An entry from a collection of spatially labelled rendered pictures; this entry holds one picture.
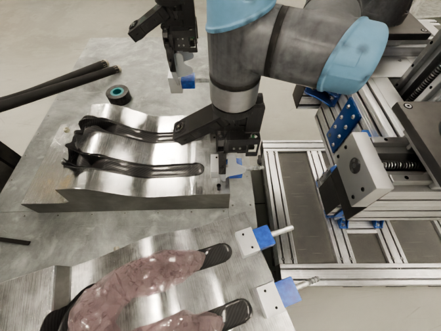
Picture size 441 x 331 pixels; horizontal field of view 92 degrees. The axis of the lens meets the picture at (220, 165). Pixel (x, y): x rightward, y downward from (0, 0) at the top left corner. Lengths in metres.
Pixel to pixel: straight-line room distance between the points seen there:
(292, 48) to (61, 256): 0.63
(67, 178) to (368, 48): 0.56
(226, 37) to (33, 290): 0.50
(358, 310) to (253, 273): 1.08
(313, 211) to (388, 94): 0.74
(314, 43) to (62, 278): 0.54
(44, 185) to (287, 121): 1.70
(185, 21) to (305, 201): 1.06
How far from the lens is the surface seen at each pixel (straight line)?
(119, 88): 0.90
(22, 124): 2.49
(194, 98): 0.84
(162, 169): 0.56
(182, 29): 0.60
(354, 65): 0.27
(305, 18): 0.28
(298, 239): 1.23
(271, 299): 0.46
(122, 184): 0.54
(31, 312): 0.53
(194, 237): 0.49
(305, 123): 1.99
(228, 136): 0.39
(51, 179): 0.69
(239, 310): 0.49
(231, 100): 0.32
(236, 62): 0.28
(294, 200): 1.30
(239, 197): 0.59
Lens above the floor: 1.34
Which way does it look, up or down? 57 degrees down
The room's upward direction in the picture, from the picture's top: straight up
